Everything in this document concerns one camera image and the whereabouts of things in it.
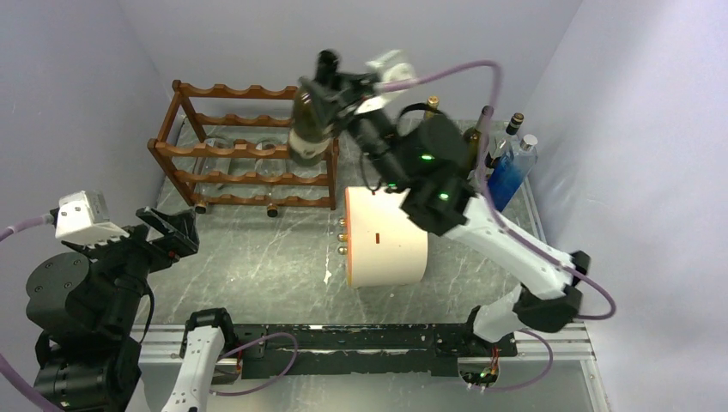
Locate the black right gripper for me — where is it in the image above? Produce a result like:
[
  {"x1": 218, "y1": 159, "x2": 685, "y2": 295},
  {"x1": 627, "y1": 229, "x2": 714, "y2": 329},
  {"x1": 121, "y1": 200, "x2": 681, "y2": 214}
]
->
[{"x1": 303, "y1": 65, "x2": 414, "y2": 193}]

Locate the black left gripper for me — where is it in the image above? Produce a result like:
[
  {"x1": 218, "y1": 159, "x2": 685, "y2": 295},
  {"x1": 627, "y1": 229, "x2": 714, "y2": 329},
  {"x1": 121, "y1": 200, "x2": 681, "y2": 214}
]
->
[{"x1": 68, "y1": 202, "x2": 197, "y2": 329}]

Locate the black capped bottle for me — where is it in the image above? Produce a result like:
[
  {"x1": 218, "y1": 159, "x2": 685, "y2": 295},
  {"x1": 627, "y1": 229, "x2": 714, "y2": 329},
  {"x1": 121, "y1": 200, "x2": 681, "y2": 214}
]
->
[{"x1": 286, "y1": 49, "x2": 343, "y2": 168}]

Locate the dark bottle white label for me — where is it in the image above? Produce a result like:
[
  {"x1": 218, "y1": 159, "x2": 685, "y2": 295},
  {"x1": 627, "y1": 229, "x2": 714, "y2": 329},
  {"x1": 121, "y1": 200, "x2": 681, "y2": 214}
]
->
[{"x1": 423, "y1": 95, "x2": 440, "y2": 119}]

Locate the dark green wine bottle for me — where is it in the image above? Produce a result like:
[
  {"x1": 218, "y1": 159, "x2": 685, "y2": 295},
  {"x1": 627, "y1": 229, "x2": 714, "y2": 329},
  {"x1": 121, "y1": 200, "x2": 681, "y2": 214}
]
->
[{"x1": 463, "y1": 105, "x2": 494, "y2": 173}]

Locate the clear glass liquor bottle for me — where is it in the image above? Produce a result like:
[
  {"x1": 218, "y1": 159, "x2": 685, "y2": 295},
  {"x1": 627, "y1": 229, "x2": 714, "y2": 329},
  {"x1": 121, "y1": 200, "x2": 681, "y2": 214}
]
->
[{"x1": 484, "y1": 112, "x2": 525, "y2": 176}]

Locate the blue boxed bottle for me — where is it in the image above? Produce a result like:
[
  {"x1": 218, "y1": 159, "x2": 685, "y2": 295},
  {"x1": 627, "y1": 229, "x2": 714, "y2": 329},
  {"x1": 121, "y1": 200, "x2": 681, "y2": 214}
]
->
[{"x1": 488, "y1": 134, "x2": 538, "y2": 212}]

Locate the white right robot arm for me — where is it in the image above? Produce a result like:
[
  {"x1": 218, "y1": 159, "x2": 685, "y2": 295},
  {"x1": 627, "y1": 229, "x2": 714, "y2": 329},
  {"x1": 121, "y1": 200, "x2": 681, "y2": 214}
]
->
[{"x1": 290, "y1": 74, "x2": 589, "y2": 355}]

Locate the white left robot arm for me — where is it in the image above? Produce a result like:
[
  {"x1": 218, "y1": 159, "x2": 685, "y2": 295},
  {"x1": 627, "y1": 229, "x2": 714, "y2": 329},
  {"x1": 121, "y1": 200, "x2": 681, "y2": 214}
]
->
[{"x1": 26, "y1": 200, "x2": 199, "y2": 411}]

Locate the clear bottle gold collar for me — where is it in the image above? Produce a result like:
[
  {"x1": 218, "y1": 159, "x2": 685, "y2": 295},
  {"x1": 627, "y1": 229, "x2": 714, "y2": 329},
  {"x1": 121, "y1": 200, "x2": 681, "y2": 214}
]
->
[{"x1": 193, "y1": 134, "x2": 234, "y2": 215}]

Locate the brown wooden wine rack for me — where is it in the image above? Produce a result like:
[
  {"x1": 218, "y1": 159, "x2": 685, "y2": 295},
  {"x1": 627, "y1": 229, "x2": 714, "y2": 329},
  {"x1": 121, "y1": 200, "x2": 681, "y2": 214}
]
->
[{"x1": 147, "y1": 80, "x2": 339, "y2": 210}]

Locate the white cylindrical container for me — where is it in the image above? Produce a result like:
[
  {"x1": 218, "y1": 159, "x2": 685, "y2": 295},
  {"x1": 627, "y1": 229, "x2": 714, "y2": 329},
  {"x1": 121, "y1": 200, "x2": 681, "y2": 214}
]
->
[{"x1": 338, "y1": 186, "x2": 428, "y2": 288}]

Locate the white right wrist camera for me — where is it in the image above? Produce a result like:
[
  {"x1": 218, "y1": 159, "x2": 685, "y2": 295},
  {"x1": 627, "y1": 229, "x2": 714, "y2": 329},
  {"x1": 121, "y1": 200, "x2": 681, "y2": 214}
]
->
[{"x1": 357, "y1": 50, "x2": 416, "y2": 114}]

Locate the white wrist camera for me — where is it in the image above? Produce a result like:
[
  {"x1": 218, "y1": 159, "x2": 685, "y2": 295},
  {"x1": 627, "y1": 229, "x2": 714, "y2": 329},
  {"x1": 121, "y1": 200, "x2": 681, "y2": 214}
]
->
[
  {"x1": 357, "y1": 50, "x2": 416, "y2": 114},
  {"x1": 55, "y1": 191, "x2": 130, "y2": 246}
]

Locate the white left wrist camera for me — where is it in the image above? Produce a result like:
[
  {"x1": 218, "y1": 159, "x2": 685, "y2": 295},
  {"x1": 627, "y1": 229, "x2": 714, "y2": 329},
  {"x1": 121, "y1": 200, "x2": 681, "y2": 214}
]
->
[{"x1": 55, "y1": 191, "x2": 130, "y2": 246}]

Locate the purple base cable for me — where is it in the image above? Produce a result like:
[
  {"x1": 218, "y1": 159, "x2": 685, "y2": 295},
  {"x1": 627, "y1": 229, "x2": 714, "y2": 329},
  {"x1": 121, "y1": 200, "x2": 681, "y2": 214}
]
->
[{"x1": 210, "y1": 332, "x2": 299, "y2": 398}]

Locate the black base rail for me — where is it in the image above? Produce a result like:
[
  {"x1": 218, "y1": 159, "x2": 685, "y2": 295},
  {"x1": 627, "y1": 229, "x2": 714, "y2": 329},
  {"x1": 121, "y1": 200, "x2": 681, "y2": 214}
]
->
[{"x1": 234, "y1": 324, "x2": 518, "y2": 379}]

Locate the aluminium frame rail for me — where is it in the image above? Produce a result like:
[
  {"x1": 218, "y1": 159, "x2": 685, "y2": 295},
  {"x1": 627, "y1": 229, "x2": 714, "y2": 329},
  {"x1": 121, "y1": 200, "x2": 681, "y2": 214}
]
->
[{"x1": 76, "y1": 321, "x2": 604, "y2": 412}]

